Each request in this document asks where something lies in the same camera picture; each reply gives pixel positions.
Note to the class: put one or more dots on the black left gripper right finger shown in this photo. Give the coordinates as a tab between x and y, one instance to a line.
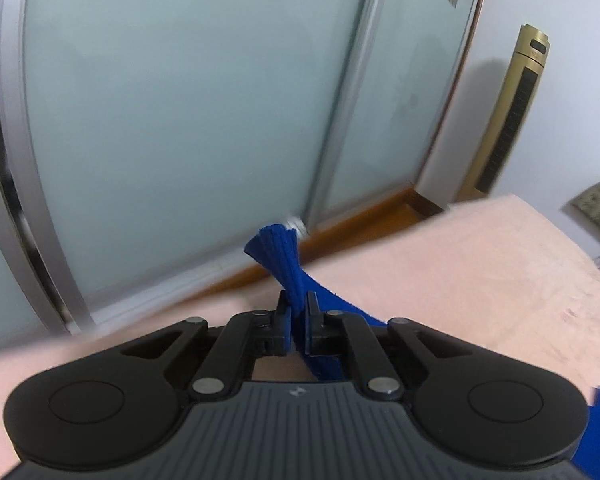
321	328

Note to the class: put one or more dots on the gold tower air conditioner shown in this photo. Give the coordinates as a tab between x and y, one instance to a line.
520	83

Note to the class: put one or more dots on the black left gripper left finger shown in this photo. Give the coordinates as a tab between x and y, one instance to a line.
271	329

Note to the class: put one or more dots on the frosted glass sliding door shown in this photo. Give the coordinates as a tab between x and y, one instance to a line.
142	142

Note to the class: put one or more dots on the blue knitted garment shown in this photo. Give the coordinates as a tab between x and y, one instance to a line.
276	249

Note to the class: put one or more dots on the pink bed sheet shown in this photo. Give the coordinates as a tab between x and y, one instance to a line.
494	272

